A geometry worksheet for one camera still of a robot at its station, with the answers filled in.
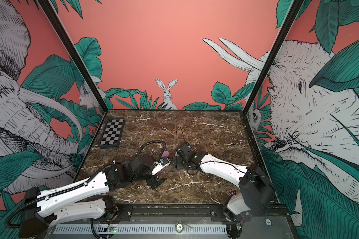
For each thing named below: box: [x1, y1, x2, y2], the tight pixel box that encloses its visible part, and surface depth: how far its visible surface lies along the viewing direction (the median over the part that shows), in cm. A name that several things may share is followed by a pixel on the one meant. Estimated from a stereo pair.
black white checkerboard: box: [98, 117, 126, 149], surface depth 103 cm
